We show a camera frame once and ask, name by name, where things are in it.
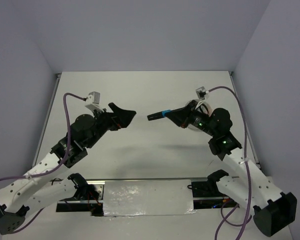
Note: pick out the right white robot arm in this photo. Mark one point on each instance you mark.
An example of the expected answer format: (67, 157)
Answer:
(271, 208)

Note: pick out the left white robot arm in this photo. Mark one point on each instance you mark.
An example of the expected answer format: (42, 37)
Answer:
(32, 193)

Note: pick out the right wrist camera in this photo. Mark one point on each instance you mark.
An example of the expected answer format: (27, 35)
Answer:
(202, 95)

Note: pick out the blue black highlighter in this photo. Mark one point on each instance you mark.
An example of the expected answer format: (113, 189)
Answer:
(158, 115)

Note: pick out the white round divided container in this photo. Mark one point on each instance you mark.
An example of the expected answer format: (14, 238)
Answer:
(203, 108)

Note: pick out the silver foil cover plate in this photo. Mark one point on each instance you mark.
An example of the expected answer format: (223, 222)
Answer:
(147, 198)

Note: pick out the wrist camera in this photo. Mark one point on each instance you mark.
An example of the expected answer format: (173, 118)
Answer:
(202, 95)
(92, 102)

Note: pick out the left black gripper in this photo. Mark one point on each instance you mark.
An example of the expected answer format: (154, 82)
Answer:
(120, 118)

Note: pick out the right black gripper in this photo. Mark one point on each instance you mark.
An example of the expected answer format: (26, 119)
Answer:
(183, 116)

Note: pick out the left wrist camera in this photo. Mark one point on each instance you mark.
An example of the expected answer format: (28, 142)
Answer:
(92, 102)

